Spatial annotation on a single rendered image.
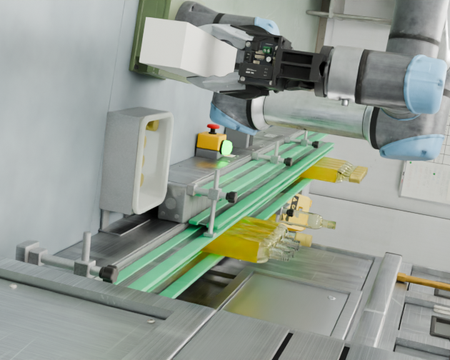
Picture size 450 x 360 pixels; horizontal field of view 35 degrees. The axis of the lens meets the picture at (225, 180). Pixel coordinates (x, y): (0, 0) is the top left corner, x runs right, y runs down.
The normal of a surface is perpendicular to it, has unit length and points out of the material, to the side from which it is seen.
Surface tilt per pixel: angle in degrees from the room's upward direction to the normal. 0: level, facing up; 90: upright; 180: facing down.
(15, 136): 0
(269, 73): 90
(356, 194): 90
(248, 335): 90
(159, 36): 90
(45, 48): 0
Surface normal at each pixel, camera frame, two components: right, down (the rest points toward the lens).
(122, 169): -0.31, 0.17
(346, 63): -0.22, -0.28
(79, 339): 0.11, -0.97
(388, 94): -0.33, 0.56
